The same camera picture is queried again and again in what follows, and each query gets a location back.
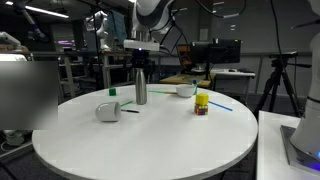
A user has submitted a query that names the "white office desk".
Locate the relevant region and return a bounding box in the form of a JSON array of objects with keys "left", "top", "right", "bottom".
[{"left": 210, "top": 68, "right": 257, "bottom": 95}]

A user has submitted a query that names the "black camera tripod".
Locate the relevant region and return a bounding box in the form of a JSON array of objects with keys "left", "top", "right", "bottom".
[{"left": 253, "top": 50, "right": 313, "bottom": 118}]

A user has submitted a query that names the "teal marker with blue cap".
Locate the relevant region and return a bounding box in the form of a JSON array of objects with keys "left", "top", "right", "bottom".
[{"left": 192, "top": 79, "right": 199, "bottom": 96}]

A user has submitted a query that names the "stainless steel bottle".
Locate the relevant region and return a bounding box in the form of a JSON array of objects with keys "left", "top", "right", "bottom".
[{"left": 134, "top": 67, "right": 148, "bottom": 106}]

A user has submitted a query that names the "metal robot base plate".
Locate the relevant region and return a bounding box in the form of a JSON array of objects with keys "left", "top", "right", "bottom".
[{"left": 279, "top": 124, "right": 320, "bottom": 176}]

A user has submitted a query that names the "yellow block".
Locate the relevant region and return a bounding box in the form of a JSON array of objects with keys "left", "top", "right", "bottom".
[{"left": 195, "top": 93, "right": 210, "bottom": 107}]

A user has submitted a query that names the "black pen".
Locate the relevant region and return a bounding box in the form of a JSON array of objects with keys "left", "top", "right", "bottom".
[{"left": 120, "top": 108, "right": 140, "bottom": 114}]

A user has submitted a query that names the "white robot stand table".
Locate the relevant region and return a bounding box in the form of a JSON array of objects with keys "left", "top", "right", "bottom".
[{"left": 255, "top": 109, "right": 320, "bottom": 180}]

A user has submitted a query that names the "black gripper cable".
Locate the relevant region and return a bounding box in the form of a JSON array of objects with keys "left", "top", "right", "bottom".
[{"left": 159, "top": 14, "right": 189, "bottom": 54}]

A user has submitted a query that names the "multicoloured puzzle cube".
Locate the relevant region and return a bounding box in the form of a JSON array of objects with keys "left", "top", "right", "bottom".
[{"left": 193, "top": 103, "right": 209, "bottom": 116}]

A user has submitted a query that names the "blue plastic straw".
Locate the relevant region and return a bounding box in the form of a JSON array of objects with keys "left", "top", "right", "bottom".
[{"left": 208, "top": 100, "right": 234, "bottom": 112}]

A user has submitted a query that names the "white cup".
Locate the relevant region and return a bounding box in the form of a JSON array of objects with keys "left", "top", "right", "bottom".
[{"left": 94, "top": 101, "right": 122, "bottom": 123}]

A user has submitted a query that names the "grey metal workbench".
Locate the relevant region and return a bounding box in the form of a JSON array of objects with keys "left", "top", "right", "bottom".
[{"left": 58, "top": 49, "right": 135, "bottom": 99}]

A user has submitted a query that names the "wooden desk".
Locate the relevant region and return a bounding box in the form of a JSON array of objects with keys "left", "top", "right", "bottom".
[{"left": 159, "top": 73, "right": 217, "bottom": 90}]

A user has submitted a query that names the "monitor with orange screen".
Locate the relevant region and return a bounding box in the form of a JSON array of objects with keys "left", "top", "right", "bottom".
[{"left": 176, "top": 43, "right": 193, "bottom": 67}]

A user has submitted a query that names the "black computer monitor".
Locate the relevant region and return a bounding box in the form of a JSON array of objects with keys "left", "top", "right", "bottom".
[{"left": 190, "top": 38, "right": 242, "bottom": 73}]

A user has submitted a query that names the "long ceiling light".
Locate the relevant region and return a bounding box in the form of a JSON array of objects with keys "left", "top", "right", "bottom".
[{"left": 4, "top": 0, "right": 70, "bottom": 20}]

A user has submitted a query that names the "blue hanging cloth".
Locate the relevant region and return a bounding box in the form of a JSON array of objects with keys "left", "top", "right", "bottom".
[{"left": 108, "top": 9, "right": 128, "bottom": 45}]

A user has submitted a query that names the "white bowl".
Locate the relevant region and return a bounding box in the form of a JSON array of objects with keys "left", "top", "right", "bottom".
[{"left": 175, "top": 83, "right": 197, "bottom": 98}]

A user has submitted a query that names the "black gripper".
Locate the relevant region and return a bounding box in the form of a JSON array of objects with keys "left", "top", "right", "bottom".
[{"left": 130, "top": 49, "right": 151, "bottom": 70}]

